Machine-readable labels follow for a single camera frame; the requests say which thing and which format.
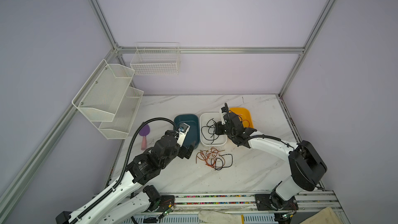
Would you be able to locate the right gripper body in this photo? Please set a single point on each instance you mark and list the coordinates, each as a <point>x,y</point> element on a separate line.
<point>229,132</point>

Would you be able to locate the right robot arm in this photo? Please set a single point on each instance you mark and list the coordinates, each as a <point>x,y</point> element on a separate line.
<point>306,166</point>

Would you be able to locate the teal plastic bin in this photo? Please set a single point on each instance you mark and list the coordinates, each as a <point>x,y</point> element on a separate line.
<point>193,135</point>

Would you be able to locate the white mesh two-tier shelf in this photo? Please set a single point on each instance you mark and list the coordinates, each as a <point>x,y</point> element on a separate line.
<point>109,101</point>

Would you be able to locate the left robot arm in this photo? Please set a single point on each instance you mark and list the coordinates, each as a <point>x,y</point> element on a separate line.
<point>130,193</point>

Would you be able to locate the purple pink spatula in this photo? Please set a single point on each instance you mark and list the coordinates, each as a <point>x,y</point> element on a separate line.
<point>144,131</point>

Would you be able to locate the beige cloth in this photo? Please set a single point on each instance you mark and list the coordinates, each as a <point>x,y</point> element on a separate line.
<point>325,216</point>

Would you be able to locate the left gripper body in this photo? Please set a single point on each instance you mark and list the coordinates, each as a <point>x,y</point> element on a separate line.
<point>185,146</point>

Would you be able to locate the white wire basket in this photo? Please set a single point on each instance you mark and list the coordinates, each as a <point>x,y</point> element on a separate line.
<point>156,58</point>

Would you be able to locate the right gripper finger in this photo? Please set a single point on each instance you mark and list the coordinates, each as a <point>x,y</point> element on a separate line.
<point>225,113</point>
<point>218,128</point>

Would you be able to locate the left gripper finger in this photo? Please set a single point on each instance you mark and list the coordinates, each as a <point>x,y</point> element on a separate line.
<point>182,153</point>
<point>189,151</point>

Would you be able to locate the white plastic bin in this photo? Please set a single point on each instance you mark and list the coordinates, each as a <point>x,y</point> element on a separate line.
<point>207,136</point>

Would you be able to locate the yellow plastic bin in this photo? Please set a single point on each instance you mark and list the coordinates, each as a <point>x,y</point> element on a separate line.
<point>244,116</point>

